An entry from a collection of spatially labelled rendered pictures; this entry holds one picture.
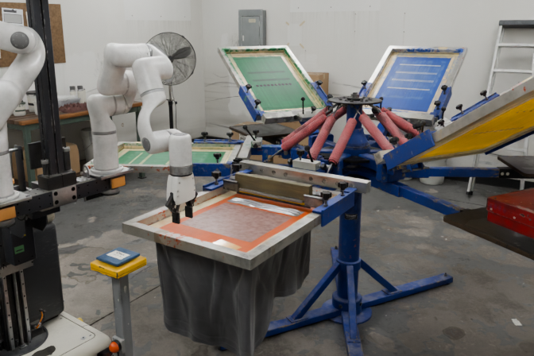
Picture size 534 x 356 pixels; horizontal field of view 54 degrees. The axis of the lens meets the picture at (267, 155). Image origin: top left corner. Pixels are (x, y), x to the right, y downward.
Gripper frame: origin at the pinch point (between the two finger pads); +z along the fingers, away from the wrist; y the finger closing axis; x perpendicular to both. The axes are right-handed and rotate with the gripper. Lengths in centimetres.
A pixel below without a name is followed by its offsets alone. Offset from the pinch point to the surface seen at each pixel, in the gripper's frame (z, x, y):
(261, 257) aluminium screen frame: 9.4, 29.7, -4.5
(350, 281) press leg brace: 79, 9, -130
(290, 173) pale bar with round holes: 5, -4, -80
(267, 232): 11.4, 17.4, -26.9
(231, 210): 11.8, -8.4, -39.3
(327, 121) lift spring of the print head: -14, -6, -122
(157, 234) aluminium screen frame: 8.6, -10.3, 2.0
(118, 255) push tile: 10.2, -10.9, 19.4
